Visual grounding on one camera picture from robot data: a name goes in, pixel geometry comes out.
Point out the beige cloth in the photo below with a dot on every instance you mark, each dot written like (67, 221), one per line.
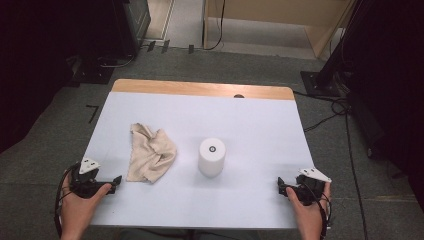
(151, 156)

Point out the person's lap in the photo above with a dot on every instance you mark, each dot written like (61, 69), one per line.
(186, 234)

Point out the light wooden shelf unit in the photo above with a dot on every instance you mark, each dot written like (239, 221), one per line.
(266, 10)

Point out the wooden table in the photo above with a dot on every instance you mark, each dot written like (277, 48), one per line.
(200, 88)

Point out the dark curtain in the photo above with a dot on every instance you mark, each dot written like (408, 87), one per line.
(33, 66)
(393, 100)

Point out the black flat base plate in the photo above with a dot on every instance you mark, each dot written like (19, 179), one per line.
(93, 75)

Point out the person's left hand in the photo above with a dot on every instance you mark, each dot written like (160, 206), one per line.
(78, 213)

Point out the person's right hand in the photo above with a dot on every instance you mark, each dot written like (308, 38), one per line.
(310, 220)

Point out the white table mat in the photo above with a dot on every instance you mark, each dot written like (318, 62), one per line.
(200, 113)

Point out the black metal stand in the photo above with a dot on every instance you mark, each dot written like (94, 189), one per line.
(320, 85)

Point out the short black tape strip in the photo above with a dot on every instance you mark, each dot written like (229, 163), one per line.
(191, 49)
(151, 46)
(165, 46)

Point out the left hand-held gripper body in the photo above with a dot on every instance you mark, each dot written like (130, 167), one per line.
(85, 186)

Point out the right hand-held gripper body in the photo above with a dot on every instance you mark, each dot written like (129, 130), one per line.
(310, 191)

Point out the black cabinet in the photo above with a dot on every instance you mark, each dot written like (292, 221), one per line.
(133, 23)

